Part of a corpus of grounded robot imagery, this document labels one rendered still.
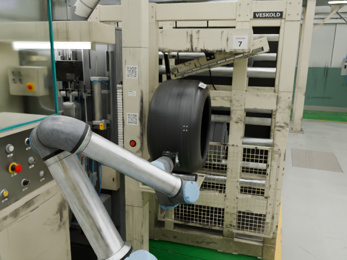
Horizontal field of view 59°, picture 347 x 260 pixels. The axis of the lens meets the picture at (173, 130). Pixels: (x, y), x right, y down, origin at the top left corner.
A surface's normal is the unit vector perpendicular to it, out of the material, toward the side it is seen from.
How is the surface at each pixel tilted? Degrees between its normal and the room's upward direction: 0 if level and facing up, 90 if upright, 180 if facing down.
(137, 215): 90
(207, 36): 90
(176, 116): 68
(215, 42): 90
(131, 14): 90
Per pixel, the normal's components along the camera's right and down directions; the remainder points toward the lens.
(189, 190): 0.65, -0.18
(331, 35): -0.33, 0.21
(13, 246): 0.96, 0.07
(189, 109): 0.04, -0.29
